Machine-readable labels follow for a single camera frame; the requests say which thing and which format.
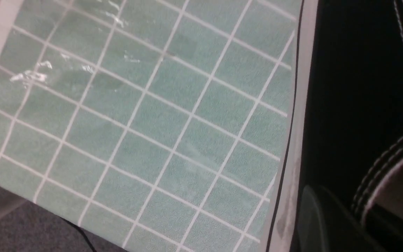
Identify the black canvas sneaker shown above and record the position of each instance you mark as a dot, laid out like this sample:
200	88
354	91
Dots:
346	125

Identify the green checkered tablecloth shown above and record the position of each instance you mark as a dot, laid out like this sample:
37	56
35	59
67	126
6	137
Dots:
158	125

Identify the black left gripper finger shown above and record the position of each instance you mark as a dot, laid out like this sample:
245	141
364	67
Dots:
325	225

